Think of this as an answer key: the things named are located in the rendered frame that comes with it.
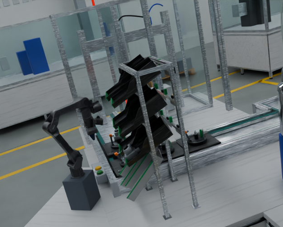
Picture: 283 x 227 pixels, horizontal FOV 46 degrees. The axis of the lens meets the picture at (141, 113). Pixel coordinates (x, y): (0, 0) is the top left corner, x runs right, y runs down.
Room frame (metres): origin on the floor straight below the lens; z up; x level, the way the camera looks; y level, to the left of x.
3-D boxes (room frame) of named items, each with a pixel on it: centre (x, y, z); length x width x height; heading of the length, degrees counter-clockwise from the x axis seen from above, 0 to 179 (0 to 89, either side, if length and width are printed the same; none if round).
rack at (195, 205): (1.70, -0.06, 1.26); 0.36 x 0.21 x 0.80; 13
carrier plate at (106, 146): (2.36, 0.21, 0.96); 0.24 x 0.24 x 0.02; 13
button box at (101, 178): (2.06, 0.36, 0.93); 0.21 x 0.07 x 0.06; 13
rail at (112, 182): (2.26, 0.34, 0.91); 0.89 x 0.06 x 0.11; 13
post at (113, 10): (2.25, 0.03, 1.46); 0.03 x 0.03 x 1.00; 13
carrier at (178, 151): (2.08, -0.10, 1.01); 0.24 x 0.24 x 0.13; 13
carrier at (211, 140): (2.13, -0.34, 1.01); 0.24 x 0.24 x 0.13; 13
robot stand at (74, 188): (1.83, 0.45, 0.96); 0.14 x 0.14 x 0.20; 67
